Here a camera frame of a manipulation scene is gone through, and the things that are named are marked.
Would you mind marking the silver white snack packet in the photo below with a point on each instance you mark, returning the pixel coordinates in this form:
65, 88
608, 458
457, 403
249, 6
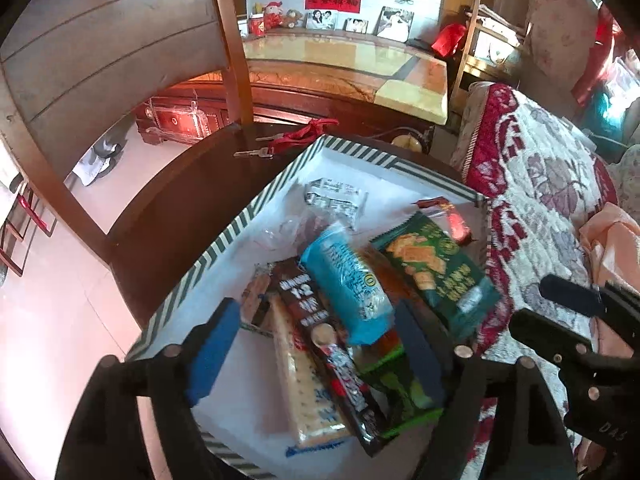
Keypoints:
335, 200

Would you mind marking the green white striped box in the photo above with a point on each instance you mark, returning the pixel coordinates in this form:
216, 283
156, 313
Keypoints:
280, 195

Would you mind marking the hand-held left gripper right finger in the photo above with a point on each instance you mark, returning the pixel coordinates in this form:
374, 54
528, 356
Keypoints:
417, 345

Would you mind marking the blue snack packet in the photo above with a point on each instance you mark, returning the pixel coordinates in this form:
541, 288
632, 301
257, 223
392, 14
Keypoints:
345, 280

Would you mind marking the orange snack packet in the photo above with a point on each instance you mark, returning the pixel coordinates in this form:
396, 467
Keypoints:
392, 275

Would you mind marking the red satin cushion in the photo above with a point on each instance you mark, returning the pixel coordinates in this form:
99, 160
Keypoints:
597, 60

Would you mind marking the teal plastic bag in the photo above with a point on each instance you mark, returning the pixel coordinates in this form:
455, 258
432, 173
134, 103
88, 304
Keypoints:
602, 120

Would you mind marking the small photo frame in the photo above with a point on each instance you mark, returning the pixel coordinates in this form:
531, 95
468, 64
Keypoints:
357, 25

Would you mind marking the floral fleece blanket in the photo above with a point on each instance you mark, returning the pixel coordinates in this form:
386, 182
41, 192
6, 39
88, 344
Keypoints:
540, 170

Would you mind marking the white cracker packet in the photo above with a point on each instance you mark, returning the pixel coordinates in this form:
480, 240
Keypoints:
300, 385

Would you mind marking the red plush doll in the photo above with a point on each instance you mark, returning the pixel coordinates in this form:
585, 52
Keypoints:
273, 15

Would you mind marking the red white tin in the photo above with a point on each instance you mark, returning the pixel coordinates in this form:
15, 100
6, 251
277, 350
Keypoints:
256, 25

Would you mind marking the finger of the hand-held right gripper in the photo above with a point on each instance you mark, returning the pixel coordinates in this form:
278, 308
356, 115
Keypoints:
540, 330
570, 294

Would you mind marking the brown teddy bear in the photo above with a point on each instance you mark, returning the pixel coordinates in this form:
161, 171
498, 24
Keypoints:
292, 18

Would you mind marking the peach quilted blanket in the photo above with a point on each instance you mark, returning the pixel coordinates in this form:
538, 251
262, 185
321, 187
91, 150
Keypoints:
615, 240

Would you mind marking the red cloth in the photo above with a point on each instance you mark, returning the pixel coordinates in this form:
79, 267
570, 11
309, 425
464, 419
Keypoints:
447, 40

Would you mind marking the clear bag of red dates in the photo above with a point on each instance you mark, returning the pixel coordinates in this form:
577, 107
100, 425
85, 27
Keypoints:
300, 235

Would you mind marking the dark round wooden table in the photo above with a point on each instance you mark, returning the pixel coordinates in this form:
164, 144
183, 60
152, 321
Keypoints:
200, 195

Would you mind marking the red wooden low cabinet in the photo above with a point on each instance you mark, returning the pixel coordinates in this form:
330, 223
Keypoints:
175, 120

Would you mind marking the marble top wooden cabinet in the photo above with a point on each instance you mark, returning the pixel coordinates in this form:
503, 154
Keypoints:
340, 65

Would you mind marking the wooden shelf rack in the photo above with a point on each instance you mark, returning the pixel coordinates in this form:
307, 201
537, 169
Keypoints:
490, 65

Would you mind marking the small red snack packet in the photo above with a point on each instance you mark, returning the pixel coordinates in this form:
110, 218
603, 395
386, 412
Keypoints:
452, 222

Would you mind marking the green cracker packet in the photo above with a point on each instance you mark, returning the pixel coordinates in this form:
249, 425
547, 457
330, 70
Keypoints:
440, 270

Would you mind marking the couple photo frame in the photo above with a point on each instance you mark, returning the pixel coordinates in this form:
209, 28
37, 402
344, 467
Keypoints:
320, 20

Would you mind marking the green matcha snack packet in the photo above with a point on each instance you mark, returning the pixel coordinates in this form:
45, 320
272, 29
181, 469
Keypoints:
405, 385

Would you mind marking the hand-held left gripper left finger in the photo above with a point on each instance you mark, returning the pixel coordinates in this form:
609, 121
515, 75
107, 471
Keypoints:
215, 350

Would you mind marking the wooden chair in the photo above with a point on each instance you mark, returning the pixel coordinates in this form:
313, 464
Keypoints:
100, 35

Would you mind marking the large wedding photo frame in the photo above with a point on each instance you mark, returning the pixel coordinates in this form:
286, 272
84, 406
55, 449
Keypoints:
395, 24

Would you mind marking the dark chocolate wafer packet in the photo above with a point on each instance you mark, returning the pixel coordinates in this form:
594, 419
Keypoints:
340, 360

